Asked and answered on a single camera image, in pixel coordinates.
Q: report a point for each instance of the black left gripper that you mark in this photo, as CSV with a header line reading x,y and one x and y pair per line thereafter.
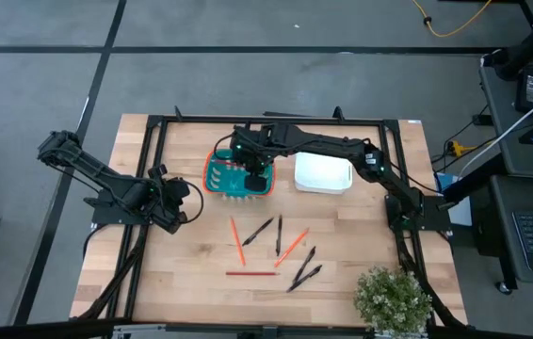
x,y
172,195

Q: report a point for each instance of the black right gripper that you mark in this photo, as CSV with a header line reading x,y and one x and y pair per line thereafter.
x,y
252,150

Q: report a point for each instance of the orange pencil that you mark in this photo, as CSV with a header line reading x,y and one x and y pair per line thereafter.
x,y
291,247
237,241

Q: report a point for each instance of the white plastic bin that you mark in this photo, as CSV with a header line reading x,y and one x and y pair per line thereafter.
x,y
323,174

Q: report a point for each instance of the long dark red pencil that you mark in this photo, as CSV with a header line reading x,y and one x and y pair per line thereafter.
x,y
252,273

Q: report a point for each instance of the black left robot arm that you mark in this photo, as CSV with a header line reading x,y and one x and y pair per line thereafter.
x,y
83,162

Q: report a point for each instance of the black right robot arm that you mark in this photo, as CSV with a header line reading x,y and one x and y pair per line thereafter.
x,y
332,143

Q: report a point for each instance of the artificial green potted plant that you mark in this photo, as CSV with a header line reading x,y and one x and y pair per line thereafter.
x,y
391,301

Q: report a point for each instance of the black rig beam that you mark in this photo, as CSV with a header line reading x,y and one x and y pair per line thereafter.
x,y
36,329

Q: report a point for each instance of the yellow power plug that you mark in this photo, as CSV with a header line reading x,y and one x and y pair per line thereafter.
x,y
457,149

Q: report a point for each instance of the white and blue sheet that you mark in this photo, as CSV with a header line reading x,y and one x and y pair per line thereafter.
x,y
459,214

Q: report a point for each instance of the black floor power brick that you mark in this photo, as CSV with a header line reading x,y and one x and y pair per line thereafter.
x,y
482,119

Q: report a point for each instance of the grey laptop desk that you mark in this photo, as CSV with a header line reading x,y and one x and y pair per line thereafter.
x,y
502,226

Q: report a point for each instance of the black caster wheel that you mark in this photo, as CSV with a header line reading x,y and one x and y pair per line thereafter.
x,y
503,287

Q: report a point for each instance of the black slanted pole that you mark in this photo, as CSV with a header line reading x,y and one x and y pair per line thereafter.
x,y
530,44

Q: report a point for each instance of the black aluminium table frame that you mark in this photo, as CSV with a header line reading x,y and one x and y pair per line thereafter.
x,y
200,119

